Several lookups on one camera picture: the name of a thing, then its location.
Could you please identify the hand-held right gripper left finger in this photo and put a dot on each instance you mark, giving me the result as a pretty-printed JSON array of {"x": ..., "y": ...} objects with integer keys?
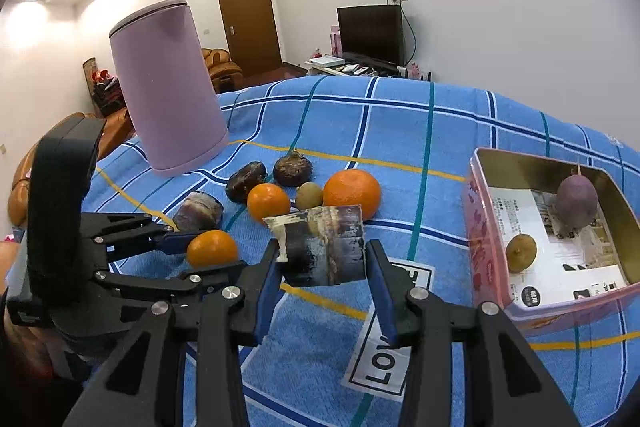
[{"x": 267, "y": 289}]

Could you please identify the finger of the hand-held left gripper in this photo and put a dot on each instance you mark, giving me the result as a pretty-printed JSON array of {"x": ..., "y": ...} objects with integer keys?
[
  {"x": 172, "y": 241},
  {"x": 215, "y": 274}
]

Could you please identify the dark shelf with red items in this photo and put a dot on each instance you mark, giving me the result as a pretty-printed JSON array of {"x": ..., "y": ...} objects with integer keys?
[{"x": 102, "y": 89}]

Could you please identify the large orange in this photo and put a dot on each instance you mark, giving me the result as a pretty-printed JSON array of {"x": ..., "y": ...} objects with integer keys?
[{"x": 352, "y": 192}]

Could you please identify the printed paper sheet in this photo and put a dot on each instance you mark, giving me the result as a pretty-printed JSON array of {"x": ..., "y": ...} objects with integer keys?
[{"x": 525, "y": 212}]

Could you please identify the dark round fruit with stem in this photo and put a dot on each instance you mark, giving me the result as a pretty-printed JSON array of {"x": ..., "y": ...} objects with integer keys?
[{"x": 292, "y": 171}]

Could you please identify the tall pink box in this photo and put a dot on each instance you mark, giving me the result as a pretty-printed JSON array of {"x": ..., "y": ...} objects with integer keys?
[{"x": 335, "y": 41}]

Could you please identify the brown leather sofa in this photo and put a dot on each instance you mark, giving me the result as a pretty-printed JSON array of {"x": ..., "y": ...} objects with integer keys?
[{"x": 117, "y": 129}]

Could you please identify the black television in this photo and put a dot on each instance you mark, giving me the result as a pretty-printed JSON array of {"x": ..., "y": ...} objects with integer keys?
[{"x": 370, "y": 34}]

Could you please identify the dark brown oval fruit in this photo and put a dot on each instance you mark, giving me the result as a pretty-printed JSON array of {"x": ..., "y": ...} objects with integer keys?
[{"x": 244, "y": 182}]

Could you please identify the white flat box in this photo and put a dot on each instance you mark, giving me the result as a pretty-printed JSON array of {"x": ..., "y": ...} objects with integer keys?
[{"x": 325, "y": 62}]

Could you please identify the small orange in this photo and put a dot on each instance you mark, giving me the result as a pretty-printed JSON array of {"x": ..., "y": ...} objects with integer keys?
[
  {"x": 267, "y": 204},
  {"x": 212, "y": 249}
]

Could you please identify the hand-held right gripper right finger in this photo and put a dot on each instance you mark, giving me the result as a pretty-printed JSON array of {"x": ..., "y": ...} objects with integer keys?
[{"x": 380, "y": 299}]

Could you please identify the purple electric kettle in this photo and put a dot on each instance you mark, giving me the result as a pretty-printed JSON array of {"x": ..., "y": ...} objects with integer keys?
[{"x": 165, "y": 97}]

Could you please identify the blue plaid blanket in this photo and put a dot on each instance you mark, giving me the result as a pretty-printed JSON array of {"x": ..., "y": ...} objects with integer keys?
[{"x": 350, "y": 132}]

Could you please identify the dark sugarcane piece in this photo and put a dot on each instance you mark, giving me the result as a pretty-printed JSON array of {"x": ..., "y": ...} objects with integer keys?
[
  {"x": 197, "y": 211},
  {"x": 325, "y": 242}
]

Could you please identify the small pink ornament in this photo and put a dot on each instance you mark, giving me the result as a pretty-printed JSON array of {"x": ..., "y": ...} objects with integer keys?
[{"x": 416, "y": 71}]

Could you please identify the pink tin box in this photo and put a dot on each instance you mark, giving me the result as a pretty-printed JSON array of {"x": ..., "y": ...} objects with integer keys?
[{"x": 482, "y": 227}]

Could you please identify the white television stand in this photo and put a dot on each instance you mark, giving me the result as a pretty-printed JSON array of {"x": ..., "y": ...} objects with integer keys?
[{"x": 380, "y": 73}]

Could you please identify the small brown round fruit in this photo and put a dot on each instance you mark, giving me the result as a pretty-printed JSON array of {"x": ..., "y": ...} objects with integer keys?
[{"x": 520, "y": 252}]

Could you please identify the purple fruit with stem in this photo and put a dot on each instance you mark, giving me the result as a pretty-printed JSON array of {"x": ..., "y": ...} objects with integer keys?
[{"x": 575, "y": 199}]

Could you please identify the brown wooden door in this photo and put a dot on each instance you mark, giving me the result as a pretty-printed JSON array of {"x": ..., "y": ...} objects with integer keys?
[{"x": 250, "y": 22}]

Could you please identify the brown kiwi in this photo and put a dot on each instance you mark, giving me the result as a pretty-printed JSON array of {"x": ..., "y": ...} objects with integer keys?
[{"x": 309, "y": 196}]

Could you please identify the brown leather armchair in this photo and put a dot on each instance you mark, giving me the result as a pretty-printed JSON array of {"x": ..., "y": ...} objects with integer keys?
[{"x": 220, "y": 67}]

